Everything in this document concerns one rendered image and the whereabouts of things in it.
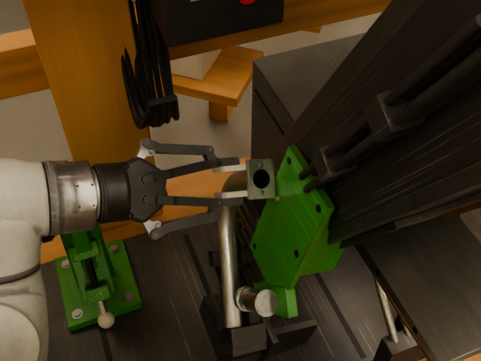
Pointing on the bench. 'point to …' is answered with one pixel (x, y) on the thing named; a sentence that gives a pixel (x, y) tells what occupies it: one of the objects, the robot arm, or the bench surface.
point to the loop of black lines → (147, 117)
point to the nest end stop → (242, 349)
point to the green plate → (294, 228)
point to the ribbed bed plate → (254, 273)
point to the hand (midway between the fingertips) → (240, 180)
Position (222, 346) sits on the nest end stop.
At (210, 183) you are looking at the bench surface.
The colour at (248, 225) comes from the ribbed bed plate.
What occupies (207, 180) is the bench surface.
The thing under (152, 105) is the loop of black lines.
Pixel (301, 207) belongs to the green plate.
